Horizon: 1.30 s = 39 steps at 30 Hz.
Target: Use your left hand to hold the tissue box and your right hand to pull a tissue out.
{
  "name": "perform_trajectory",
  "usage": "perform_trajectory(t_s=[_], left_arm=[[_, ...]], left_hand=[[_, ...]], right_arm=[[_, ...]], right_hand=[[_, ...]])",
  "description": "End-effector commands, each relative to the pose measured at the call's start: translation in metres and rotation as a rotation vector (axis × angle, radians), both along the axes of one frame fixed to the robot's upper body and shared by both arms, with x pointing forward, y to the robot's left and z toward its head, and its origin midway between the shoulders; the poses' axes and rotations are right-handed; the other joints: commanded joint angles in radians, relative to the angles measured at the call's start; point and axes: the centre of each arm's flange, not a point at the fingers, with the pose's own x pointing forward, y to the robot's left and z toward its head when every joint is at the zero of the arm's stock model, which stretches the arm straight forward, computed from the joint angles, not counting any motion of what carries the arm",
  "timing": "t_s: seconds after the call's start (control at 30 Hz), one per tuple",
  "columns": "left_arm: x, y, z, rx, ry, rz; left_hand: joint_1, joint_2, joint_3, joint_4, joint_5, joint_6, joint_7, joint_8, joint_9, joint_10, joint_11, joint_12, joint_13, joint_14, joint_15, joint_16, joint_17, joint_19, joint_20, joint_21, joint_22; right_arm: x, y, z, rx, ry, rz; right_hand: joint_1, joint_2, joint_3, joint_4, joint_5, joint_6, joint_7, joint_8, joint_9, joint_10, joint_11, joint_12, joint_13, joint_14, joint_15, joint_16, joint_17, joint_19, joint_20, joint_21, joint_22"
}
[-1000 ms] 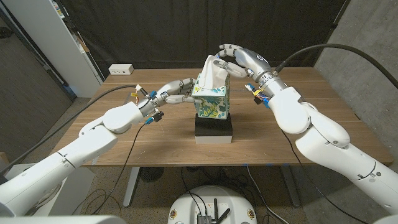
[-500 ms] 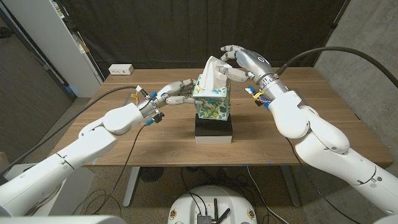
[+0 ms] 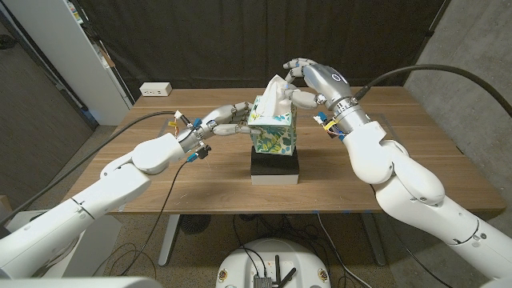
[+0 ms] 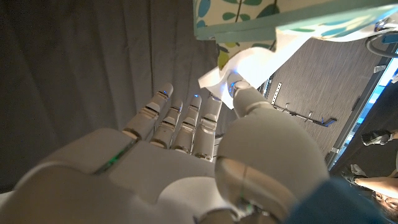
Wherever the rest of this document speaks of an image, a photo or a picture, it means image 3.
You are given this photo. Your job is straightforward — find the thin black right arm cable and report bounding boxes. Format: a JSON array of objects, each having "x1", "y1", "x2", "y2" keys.
[{"x1": 370, "y1": 183, "x2": 455, "y2": 288}]

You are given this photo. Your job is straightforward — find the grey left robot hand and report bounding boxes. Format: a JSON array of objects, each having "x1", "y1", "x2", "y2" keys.
[{"x1": 176, "y1": 101, "x2": 263, "y2": 154}]

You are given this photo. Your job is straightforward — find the white table leg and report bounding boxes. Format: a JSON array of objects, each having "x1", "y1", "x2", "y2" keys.
[{"x1": 158, "y1": 214, "x2": 181, "y2": 267}]

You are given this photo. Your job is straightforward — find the teal floral tissue box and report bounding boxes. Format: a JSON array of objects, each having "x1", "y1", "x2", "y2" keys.
[{"x1": 247, "y1": 94, "x2": 298, "y2": 156}]

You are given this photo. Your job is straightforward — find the black torso cable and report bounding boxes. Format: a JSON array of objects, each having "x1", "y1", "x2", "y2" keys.
[{"x1": 232, "y1": 214, "x2": 268, "y2": 278}]

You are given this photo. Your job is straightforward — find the white power strip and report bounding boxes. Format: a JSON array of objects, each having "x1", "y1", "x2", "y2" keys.
[{"x1": 138, "y1": 82, "x2": 174, "y2": 98}]

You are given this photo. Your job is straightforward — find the white cabinet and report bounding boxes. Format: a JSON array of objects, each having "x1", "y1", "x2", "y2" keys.
[{"x1": 2, "y1": 0, "x2": 135, "y2": 126}]

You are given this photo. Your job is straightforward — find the white floor cable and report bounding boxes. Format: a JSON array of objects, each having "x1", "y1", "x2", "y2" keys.
[{"x1": 316, "y1": 211, "x2": 375, "y2": 288}]

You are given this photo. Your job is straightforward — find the white robot torso base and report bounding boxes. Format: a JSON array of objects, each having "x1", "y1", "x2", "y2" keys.
[{"x1": 214, "y1": 238, "x2": 332, "y2": 288}]

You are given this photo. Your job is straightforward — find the grey table leg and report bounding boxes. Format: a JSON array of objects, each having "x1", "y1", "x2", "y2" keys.
[{"x1": 362, "y1": 212, "x2": 388, "y2": 267}]

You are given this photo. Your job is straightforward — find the black backdrop curtain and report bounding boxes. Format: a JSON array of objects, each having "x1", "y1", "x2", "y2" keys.
[{"x1": 75, "y1": 0, "x2": 453, "y2": 101}]

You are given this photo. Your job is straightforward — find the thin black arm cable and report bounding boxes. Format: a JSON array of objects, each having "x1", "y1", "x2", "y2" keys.
[
  {"x1": 118, "y1": 158, "x2": 195, "y2": 278},
  {"x1": 370, "y1": 183, "x2": 455, "y2": 288}
]

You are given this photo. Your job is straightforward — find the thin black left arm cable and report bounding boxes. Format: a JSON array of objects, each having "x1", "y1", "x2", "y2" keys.
[{"x1": 118, "y1": 158, "x2": 195, "y2": 278}]

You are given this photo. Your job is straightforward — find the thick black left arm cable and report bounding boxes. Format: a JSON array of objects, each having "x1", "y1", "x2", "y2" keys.
[{"x1": 0, "y1": 110, "x2": 181, "y2": 226}]

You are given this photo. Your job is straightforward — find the black electronics box with antennas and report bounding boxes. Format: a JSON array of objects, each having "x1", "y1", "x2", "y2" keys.
[{"x1": 253, "y1": 254, "x2": 298, "y2": 288}]

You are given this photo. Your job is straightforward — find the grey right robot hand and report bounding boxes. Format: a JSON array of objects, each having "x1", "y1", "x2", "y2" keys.
[{"x1": 282, "y1": 57, "x2": 371, "y2": 135}]

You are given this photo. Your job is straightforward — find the black and white foam block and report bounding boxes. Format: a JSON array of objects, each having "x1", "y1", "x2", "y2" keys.
[{"x1": 250, "y1": 146, "x2": 301, "y2": 186}]

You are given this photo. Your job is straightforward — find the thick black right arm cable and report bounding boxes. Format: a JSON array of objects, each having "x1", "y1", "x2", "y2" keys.
[{"x1": 351, "y1": 63, "x2": 512, "y2": 117}]

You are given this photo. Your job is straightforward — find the white tissue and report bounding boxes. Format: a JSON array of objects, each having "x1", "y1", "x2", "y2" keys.
[{"x1": 258, "y1": 74, "x2": 295, "y2": 118}]

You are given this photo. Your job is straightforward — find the round black floor fan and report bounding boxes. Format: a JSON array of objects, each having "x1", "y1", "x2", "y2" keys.
[{"x1": 178, "y1": 214, "x2": 212, "y2": 235}]

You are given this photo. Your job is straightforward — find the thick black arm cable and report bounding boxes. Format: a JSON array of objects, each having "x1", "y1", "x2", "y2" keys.
[
  {"x1": 0, "y1": 110, "x2": 181, "y2": 226},
  {"x1": 351, "y1": 63, "x2": 512, "y2": 117}
]

